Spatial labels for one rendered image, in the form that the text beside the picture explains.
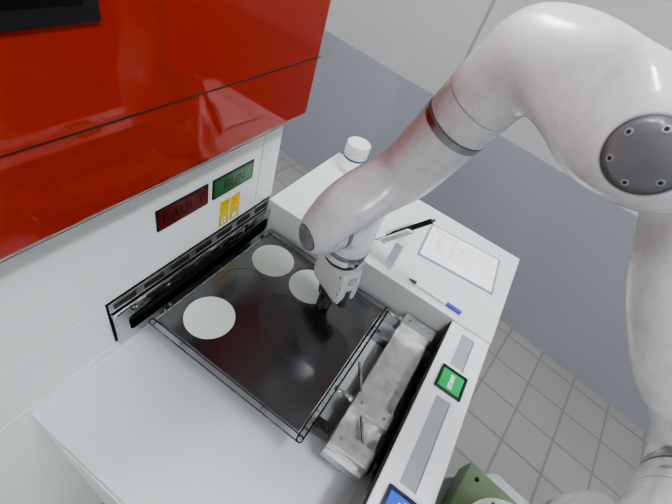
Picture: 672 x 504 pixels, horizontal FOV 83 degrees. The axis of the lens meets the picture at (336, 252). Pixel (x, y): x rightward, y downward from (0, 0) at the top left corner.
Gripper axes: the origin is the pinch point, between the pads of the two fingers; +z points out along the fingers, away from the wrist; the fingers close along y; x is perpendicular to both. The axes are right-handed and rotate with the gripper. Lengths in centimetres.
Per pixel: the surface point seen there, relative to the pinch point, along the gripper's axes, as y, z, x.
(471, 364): -27.9, -3.8, -18.7
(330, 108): 145, 40, -105
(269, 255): 17.6, 1.9, 4.9
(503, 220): 27, 38, -140
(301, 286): 6.4, 1.9, 2.1
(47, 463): 3, 31, 58
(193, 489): -19.6, 10.1, 35.9
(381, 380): -20.3, 4.2, -3.2
